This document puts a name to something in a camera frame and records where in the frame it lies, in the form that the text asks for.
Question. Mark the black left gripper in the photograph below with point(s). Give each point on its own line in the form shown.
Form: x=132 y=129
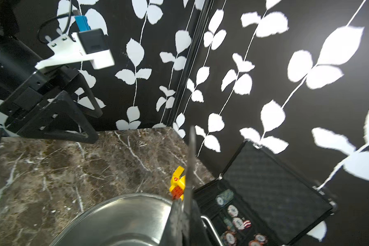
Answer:
x=50 y=103

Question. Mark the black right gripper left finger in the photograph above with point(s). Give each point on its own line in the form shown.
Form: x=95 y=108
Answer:
x=172 y=234

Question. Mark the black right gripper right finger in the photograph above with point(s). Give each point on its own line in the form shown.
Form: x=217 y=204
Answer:
x=197 y=233

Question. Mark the long metal spoon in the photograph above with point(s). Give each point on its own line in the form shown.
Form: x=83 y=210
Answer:
x=187 y=201

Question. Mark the large steel pot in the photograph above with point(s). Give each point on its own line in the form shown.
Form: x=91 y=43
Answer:
x=130 y=220

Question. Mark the blue green chip stack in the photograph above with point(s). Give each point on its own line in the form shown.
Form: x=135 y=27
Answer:
x=225 y=197

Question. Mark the yellow rounded toy block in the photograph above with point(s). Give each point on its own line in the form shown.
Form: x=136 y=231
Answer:
x=181 y=182

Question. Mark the flat yellow toy brick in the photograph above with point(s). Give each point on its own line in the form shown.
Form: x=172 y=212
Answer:
x=178 y=173

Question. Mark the black poker chip case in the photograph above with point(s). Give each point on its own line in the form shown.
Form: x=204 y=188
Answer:
x=272 y=204

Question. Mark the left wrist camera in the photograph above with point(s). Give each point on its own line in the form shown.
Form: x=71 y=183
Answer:
x=86 y=45

